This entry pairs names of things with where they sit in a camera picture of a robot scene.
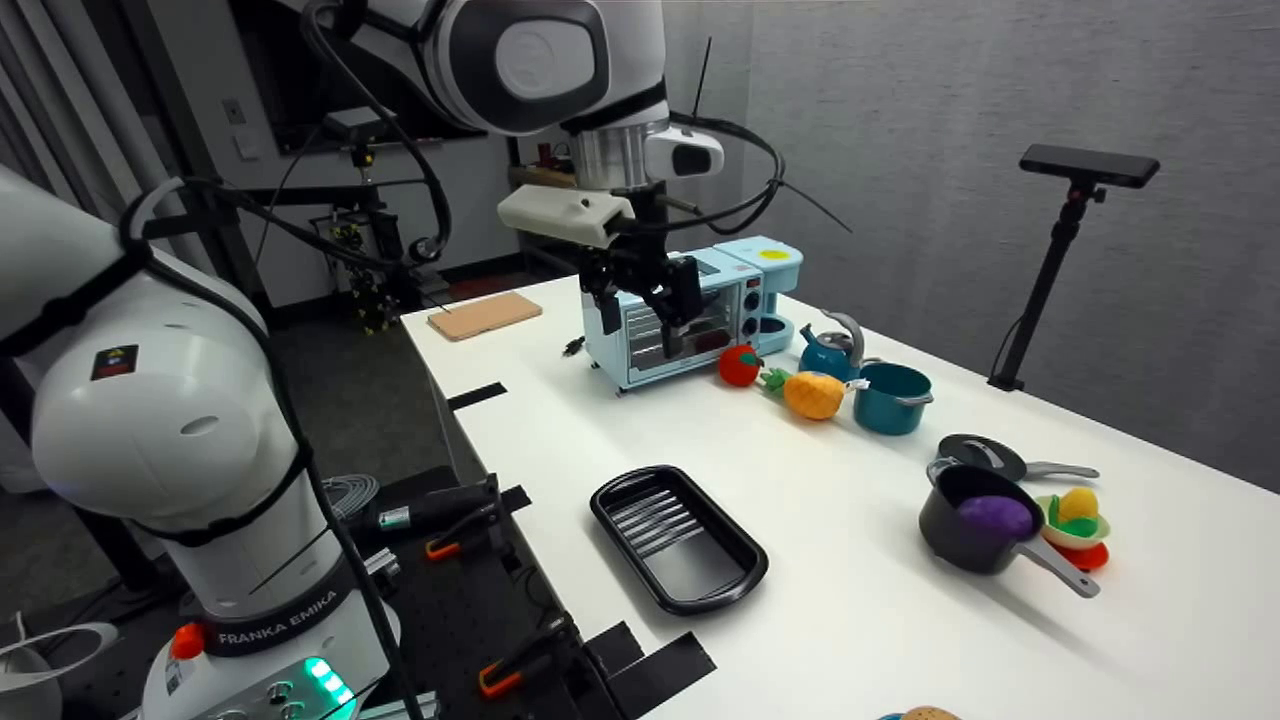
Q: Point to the pineapple plushie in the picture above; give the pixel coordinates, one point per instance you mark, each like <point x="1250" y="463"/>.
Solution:
<point x="807" y="393"/>

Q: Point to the black rectangular plate tray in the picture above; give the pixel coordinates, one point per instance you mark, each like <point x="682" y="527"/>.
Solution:
<point x="676" y="537"/>

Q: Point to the teal toy kettle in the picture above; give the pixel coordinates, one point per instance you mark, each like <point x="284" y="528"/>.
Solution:
<point x="838" y="350"/>

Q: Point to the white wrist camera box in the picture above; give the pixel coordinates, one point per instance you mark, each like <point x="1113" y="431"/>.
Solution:
<point x="566" y="213"/>

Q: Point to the stacked colourful toy bowls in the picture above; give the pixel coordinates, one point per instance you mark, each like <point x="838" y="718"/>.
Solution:
<point x="1079" y="528"/>

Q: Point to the orange handled clamp front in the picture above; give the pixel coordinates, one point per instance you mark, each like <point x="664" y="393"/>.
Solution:
<point x="541" y="657"/>

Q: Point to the orange handled clamp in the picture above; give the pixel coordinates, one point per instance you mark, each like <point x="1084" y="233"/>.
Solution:
<point x="454" y="537"/>
<point x="541" y="657"/>

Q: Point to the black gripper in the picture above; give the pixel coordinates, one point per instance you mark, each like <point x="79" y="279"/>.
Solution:
<point x="643" y="266"/>

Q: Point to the black saucepan with handle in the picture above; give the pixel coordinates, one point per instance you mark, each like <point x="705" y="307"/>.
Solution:
<point x="971" y="549"/>

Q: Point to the grey frying pan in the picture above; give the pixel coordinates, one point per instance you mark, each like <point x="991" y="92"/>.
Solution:
<point x="996" y="456"/>

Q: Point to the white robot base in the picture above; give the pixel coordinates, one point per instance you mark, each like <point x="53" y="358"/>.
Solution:
<point x="158" y="401"/>

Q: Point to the purple plushie in saucepan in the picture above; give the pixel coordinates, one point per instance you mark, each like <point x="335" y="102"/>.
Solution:
<point x="996" y="519"/>

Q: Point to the red tomato plushie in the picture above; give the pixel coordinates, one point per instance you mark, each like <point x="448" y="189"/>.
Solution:
<point x="738" y="366"/>

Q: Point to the teal toy pot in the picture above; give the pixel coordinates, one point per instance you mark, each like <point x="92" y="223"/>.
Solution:
<point x="891" y="399"/>

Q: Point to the light blue toy oven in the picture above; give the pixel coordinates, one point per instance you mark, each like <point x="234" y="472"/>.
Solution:
<point x="738" y="307"/>

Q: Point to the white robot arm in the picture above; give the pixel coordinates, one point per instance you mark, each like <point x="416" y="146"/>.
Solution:
<point x="599" y="69"/>

